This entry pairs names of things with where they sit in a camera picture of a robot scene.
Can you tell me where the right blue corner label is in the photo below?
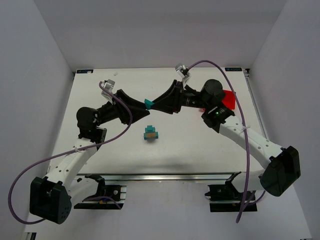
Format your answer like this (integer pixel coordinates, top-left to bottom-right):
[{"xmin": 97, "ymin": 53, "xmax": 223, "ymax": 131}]
[{"xmin": 224, "ymin": 67, "xmax": 243, "ymax": 72}]

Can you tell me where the teal triangular wood block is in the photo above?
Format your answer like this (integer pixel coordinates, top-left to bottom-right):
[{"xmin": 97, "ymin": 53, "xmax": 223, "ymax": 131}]
[{"xmin": 144, "ymin": 99, "xmax": 154, "ymax": 110}]

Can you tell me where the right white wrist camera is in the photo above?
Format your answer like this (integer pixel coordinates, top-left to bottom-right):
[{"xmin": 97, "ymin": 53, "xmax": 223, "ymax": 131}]
[{"xmin": 175, "ymin": 63, "xmax": 191, "ymax": 88}]

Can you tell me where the aluminium table front rail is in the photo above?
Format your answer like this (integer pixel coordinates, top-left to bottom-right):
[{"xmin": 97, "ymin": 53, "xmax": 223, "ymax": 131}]
[{"xmin": 74, "ymin": 172, "xmax": 241, "ymax": 182}]

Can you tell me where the teal cube wood block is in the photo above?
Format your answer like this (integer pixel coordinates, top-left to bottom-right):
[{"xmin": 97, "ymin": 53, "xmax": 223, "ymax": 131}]
[{"xmin": 145, "ymin": 125, "xmax": 155, "ymax": 133}]

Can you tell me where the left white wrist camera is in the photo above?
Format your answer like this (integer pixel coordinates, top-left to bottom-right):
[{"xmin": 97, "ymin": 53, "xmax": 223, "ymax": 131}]
[{"xmin": 99, "ymin": 79, "xmax": 115, "ymax": 104}]

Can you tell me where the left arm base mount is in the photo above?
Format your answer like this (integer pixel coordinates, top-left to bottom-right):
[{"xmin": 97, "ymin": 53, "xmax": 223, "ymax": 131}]
[{"xmin": 68, "ymin": 174, "xmax": 127, "ymax": 210}]

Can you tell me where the teal arch wood block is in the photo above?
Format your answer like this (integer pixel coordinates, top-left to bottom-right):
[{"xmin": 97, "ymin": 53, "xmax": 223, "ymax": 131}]
[{"xmin": 143, "ymin": 132, "xmax": 159, "ymax": 141}]

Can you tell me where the blue corner label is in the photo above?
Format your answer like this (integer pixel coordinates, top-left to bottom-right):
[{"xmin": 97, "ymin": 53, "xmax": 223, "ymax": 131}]
[
  {"xmin": 224, "ymin": 67, "xmax": 243, "ymax": 72},
  {"xmin": 76, "ymin": 69, "xmax": 94, "ymax": 74}
]

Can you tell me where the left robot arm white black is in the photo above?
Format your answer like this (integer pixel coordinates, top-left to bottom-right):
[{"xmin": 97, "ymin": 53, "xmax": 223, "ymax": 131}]
[{"xmin": 29, "ymin": 90, "xmax": 150, "ymax": 224}]

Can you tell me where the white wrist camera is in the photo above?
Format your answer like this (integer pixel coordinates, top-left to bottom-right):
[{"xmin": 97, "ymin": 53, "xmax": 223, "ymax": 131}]
[
  {"xmin": 99, "ymin": 79, "xmax": 115, "ymax": 104},
  {"xmin": 175, "ymin": 63, "xmax": 191, "ymax": 88}
]

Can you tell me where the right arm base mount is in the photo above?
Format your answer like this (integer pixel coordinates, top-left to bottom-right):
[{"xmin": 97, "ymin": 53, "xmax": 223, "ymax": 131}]
[{"xmin": 204, "ymin": 172, "xmax": 243, "ymax": 213}]

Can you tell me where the red plastic bin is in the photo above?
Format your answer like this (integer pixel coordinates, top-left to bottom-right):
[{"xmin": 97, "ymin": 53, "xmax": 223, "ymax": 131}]
[{"xmin": 198, "ymin": 88, "xmax": 236, "ymax": 110}]

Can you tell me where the left blue corner label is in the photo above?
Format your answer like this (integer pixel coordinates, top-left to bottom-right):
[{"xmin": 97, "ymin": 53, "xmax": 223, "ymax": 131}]
[{"xmin": 76, "ymin": 69, "xmax": 94, "ymax": 74}]

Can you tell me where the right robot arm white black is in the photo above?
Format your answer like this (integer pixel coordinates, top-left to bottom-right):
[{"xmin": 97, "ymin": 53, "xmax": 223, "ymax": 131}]
[{"xmin": 144, "ymin": 79, "xmax": 301, "ymax": 197}]

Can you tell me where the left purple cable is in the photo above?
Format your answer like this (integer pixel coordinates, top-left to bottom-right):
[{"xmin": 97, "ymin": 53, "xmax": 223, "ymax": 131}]
[{"xmin": 7, "ymin": 81, "xmax": 133, "ymax": 225}]

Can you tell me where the teal rectangular wood block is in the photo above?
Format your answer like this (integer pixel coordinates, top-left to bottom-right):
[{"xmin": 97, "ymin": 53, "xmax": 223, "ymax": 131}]
[{"xmin": 145, "ymin": 126, "xmax": 156, "ymax": 134}]

